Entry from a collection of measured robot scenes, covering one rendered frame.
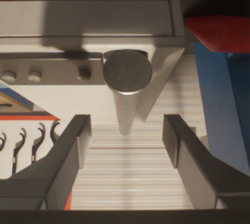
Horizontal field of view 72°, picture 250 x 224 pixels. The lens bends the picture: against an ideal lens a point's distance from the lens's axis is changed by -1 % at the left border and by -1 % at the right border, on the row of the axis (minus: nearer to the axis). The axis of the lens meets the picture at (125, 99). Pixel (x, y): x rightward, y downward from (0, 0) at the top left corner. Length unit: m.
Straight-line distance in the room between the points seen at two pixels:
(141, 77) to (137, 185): 1.84
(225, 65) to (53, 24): 0.39
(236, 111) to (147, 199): 1.67
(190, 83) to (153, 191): 1.30
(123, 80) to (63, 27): 0.08
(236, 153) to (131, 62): 0.35
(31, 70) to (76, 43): 0.07
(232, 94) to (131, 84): 0.33
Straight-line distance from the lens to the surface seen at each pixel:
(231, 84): 0.46
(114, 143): 1.96
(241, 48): 0.33
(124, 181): 1.97
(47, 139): 2.10
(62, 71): 0.21
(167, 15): 0.20
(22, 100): 1.43
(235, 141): 0.45
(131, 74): 0.16
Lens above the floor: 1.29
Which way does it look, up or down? 19 degrees down
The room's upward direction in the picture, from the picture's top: 180 degrees clockwise
